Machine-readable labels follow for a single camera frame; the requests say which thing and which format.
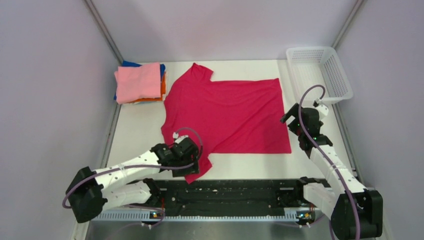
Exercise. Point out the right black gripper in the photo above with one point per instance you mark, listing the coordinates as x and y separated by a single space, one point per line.
293 111

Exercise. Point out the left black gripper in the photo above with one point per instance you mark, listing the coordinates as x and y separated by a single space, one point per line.
192 159

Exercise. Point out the magenta t shirt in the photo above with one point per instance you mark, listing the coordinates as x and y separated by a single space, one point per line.
231 116

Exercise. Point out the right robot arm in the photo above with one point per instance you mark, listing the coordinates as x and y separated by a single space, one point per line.
355 211

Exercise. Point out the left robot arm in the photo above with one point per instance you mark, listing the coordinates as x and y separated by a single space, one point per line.
92 192

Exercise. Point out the white plastic basket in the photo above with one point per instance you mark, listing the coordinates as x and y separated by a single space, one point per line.
318 65

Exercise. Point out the pink folded t shirt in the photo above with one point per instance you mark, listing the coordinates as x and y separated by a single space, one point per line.
137 82

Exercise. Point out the blue folded t shirt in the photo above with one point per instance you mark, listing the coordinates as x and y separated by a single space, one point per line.
132 63

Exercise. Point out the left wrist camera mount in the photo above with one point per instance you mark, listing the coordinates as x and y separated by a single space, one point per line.
177 138

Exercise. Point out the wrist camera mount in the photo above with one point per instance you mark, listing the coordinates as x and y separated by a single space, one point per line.
177 138
323 110

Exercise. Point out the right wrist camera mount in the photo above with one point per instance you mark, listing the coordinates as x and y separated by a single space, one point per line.
323 110

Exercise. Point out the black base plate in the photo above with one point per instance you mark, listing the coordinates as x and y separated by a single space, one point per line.
226 198

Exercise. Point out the aluminium rail frame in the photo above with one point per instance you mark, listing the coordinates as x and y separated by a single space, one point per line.
141 214

